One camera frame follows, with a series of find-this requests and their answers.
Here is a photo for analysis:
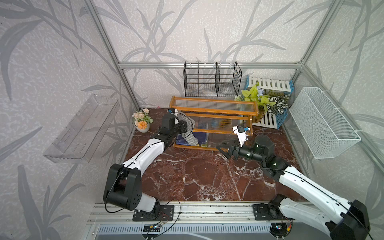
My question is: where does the grey striped cloth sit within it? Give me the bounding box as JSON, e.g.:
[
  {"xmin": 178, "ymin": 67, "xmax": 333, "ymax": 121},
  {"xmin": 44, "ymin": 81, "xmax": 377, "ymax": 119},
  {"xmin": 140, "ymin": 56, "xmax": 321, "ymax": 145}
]
[{"xmin": 177, "ymin": 111, "xmax": 199, "ymax": 146}]

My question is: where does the orange wooden three-tier bookshelf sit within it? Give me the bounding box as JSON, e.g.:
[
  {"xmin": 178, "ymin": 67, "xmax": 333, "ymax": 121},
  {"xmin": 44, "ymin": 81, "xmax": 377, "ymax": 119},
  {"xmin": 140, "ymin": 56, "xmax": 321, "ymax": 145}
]
[{"xmin": 170, "ymin": 96, "xmax": 259, "ymax": 151}]

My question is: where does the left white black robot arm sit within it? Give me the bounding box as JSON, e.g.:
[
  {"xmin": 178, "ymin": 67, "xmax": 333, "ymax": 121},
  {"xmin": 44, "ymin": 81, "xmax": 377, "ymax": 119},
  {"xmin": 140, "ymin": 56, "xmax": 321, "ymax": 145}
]
[{"xmin": 103, "ymin": 109, "xmax": 195, "ymax": 220}]

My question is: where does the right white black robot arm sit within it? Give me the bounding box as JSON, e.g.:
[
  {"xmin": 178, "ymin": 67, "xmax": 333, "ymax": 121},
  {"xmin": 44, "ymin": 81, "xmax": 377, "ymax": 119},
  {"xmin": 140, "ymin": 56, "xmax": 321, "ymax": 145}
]
[{"xmin": 217, "ymin": 133, "xmax": 371, "ymax": 240}]

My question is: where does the flower bouquet in white pot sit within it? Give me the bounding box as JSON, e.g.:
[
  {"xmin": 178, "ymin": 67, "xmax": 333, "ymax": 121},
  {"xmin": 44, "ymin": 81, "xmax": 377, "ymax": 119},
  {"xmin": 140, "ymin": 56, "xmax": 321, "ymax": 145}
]
[{"xmin": 132, "ymin": 108, "xmax": 154, "ymax": 133}]

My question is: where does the black white variegated plant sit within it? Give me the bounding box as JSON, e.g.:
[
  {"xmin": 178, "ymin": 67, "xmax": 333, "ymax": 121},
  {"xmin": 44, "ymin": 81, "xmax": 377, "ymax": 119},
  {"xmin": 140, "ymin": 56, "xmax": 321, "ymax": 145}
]
[{"xmin": 267, "ymin": 92, "xmax": 291, "ymax": 115}]

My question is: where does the green potted plant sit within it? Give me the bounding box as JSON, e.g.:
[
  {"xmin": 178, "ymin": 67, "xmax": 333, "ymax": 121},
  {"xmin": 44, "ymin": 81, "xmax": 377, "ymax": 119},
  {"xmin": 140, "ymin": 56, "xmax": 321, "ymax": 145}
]
[{"xmin": 235, "ymin": 83, "xmax": 276, "ymax": 123}]

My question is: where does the white blue wooden crate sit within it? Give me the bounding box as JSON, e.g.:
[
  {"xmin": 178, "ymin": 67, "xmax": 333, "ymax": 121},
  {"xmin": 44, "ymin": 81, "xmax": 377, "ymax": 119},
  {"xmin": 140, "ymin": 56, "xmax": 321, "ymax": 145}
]
[{"xmin": 244, "ymin": 76, "xmax": 294, "ymax": 129}]

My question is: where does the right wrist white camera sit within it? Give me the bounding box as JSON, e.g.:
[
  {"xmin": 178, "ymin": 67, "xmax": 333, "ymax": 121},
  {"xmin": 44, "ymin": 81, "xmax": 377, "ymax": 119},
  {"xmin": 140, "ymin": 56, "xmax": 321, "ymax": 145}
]
[{"xmin": 233, "ymin": 125, "xmax": 251, "ymax": 147}]

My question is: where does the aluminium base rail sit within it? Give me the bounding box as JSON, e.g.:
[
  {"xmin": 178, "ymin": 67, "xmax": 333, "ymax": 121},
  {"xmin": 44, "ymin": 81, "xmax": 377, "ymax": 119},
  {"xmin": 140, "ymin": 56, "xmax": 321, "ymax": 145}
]
[{"xmin": 86, "ymin": 200, "xmax": 341, "ymax": 225}]

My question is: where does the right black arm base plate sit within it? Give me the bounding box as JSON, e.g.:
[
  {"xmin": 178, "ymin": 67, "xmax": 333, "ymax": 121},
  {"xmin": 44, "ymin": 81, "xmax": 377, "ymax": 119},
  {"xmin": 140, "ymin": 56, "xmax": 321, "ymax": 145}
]
[{"xmin": 252, "ymin": 203, "xmax": 294, "ymax": 221}]

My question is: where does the white wire mesh basket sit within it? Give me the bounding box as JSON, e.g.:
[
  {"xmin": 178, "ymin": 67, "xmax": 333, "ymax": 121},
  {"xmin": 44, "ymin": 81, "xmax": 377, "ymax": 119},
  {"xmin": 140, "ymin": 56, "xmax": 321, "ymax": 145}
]
[{"xmin": 290, "ymin": 87, "xmax": 361, "ymax": 160}]

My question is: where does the black wire mesh organizer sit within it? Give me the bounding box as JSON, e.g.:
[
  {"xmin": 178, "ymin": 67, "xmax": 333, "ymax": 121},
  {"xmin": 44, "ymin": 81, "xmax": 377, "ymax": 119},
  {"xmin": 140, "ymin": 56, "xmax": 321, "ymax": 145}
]
[{"xmin": 183, "ymin": 62, "xmax": 243, "ymax": 98}]

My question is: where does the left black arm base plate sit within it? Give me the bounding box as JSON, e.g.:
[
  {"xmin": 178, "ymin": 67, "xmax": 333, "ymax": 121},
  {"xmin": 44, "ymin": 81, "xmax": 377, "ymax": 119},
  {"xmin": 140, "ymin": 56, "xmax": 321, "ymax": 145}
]
[{"xmin": 133, "ymin": 205, "xmax": 175, "ymax": 222}]

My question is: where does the clear acrylic wall shelf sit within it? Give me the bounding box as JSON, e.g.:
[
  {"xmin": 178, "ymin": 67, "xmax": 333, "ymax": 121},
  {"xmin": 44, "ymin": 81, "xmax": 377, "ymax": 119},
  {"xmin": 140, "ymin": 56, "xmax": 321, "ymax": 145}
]
[{"xmin": 43, "ymin": 94, "xmax": 121, "ymax": 164}]

